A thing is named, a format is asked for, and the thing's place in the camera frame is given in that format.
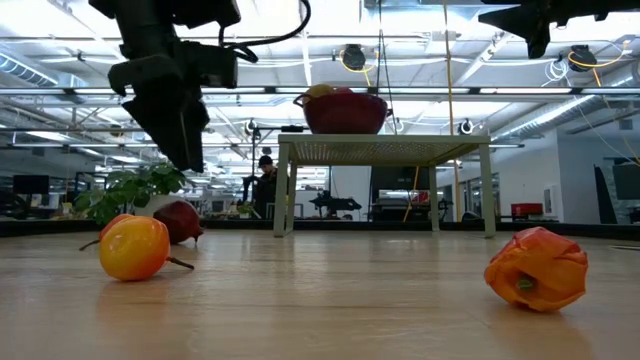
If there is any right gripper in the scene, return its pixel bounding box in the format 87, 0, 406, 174
478, 0, 615, 60

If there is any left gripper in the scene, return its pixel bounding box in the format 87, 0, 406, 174
107, 41, 212, 174

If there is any dark red pointed fruit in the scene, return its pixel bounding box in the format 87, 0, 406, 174
152, 199, 205, 246

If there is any red-orange peach with stem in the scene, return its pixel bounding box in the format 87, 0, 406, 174
78, 213, 136, 251

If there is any yellow-orange peach with stem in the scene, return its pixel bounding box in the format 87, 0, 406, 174
98, 215, 195, 282

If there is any yellow-orange mango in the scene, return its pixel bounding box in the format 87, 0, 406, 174
305, 83, 335, 99

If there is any magenta colander bowl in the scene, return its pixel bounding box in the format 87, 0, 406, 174
292, 92, 392, 135

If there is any orange bell pepper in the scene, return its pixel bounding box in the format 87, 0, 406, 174
483, 225, 590, 314

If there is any white plant pot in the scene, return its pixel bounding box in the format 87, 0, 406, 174
133, 193, 187, 217

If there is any green leafy plant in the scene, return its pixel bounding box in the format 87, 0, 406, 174
73, 162, 189, 226

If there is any person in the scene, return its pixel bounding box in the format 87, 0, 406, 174
248, 154, 281, 220

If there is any black monitor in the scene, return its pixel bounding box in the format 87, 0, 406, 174
369, 166, 432, 191
12, 174, 51, 196

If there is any pale green perforated metal shelf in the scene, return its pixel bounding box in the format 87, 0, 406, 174
272, 133, 497, 239

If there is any red box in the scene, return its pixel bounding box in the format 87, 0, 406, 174
510, 202, 544, 218

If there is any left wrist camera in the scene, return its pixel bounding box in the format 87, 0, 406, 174
185, 41, 240, 90

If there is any black hanging cable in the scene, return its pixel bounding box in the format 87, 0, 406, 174
372, 0, 400, 136

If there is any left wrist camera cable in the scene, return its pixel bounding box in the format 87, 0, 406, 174
219, 0, 312, 64

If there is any yellow hanging cable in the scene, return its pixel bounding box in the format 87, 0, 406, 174
402, 166, 421, 224

